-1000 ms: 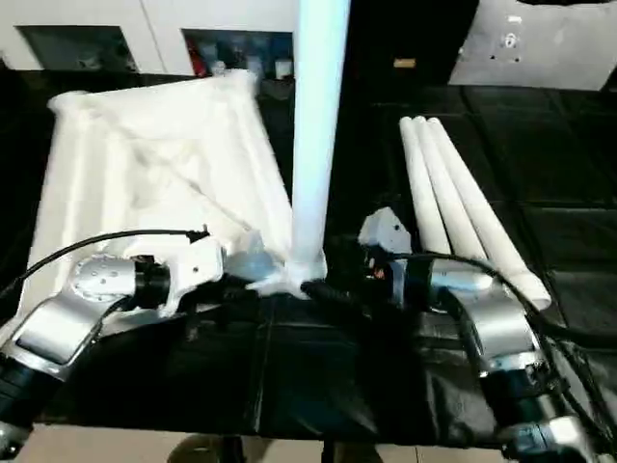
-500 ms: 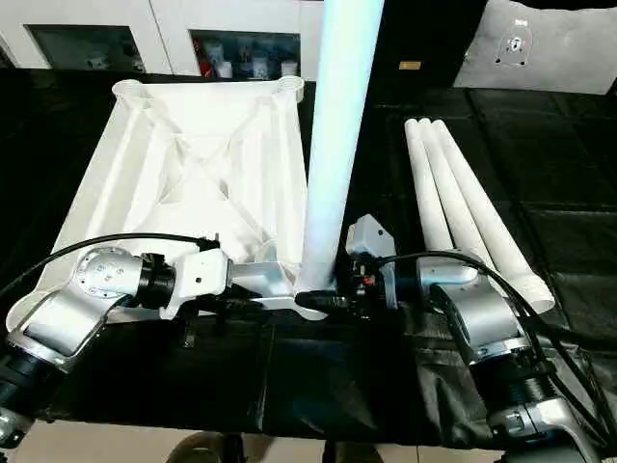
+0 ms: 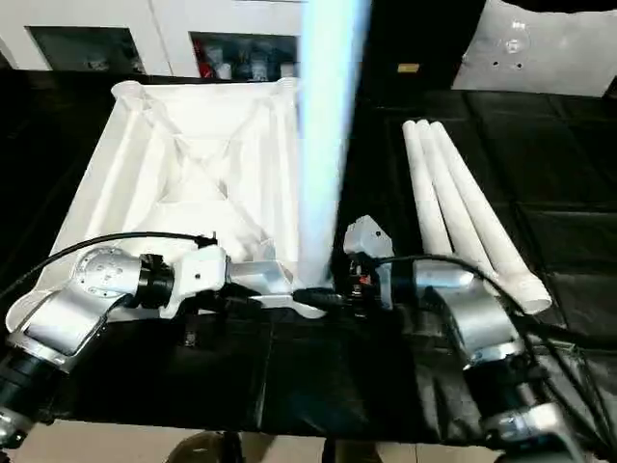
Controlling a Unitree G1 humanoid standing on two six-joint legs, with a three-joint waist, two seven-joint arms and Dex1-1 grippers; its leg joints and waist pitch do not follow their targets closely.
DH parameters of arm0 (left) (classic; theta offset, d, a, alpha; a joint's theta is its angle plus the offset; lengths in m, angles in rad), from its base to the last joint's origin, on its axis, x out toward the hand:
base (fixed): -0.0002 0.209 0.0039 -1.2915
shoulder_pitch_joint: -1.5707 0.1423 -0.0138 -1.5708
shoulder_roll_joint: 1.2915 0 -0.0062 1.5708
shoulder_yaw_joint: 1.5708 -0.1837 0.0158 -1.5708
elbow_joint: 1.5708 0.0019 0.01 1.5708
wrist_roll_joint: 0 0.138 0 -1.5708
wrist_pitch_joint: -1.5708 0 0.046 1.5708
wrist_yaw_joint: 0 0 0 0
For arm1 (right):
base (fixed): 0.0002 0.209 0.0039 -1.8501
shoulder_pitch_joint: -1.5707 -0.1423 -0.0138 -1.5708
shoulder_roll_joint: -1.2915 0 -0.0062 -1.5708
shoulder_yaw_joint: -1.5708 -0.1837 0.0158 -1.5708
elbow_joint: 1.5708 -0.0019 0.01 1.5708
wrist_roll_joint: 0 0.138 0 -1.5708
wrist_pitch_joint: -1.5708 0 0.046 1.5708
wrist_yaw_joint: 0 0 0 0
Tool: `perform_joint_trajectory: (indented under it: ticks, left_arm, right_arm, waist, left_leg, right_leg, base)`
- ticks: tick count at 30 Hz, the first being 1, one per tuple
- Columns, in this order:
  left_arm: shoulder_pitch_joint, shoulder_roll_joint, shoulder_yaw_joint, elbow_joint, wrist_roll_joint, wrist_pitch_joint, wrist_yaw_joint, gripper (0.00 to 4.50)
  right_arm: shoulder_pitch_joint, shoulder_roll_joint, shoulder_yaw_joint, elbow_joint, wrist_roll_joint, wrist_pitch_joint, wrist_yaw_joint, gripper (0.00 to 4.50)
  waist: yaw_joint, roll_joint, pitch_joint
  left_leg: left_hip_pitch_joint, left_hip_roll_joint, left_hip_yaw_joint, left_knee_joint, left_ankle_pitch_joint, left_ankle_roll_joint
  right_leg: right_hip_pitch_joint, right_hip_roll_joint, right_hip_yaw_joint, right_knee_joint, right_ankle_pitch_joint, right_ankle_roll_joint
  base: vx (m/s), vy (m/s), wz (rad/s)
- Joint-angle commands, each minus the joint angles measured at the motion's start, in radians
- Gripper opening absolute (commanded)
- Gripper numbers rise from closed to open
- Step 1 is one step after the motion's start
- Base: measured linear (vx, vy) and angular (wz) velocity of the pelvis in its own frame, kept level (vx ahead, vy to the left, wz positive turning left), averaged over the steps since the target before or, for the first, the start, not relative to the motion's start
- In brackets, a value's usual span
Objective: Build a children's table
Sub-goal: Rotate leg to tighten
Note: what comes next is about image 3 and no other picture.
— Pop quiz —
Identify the dark left robot foot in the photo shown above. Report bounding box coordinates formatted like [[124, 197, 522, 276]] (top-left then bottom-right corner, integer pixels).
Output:
[[168, 431, 242, 463]]

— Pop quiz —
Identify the dark right robot foot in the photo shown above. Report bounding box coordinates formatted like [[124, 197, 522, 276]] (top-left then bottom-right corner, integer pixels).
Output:
[[322, 436, 387, 463]]

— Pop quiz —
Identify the dark robot foot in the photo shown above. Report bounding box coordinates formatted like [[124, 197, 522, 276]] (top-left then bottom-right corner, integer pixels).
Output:
[[322, 436, 387, 463], [168, 431, 242, 463]]

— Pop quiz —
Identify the black left wrist camera cable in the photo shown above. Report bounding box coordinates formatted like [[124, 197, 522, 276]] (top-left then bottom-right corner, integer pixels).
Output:
[[0, 231, 218, 301]]

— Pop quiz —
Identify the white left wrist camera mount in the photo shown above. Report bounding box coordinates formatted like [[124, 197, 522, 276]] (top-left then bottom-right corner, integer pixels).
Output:
[[161, 245, 228, 319]]

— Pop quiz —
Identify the white panel with round mount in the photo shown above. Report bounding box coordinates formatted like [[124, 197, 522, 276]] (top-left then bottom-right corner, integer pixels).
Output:
[[452, 0, 617, 97]]

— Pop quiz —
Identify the white plastic table leg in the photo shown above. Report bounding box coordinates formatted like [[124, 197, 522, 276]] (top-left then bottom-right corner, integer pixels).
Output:
[[294, 0, 372, 290], [415, 120, 502, 286], [402, 121, 455, 255], [429, 121, 553, 317]]

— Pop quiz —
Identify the white plastic table top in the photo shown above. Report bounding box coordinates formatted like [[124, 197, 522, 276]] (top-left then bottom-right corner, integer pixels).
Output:
[[4, 76, 338, 346]]

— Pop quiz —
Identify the black table mat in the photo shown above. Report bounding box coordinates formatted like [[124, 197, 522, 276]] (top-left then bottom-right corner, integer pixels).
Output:
[[0, 67, 617, 448]]

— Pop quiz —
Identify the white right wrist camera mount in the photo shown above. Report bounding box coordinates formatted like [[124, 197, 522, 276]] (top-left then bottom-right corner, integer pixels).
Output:
[[342, 215, 394, 310]]

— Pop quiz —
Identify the white cabinet with glass doors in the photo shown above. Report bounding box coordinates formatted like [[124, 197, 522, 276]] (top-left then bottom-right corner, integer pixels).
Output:
[[0, 0, 309, 81]]

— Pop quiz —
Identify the glossy black box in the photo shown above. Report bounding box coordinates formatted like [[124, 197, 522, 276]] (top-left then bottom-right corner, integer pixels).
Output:
[[361, 0, 488, 93]]

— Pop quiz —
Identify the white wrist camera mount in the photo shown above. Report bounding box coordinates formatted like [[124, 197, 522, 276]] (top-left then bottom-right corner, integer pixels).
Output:
[[342, 215, 394, 310], [161, 245, 228, 319]]

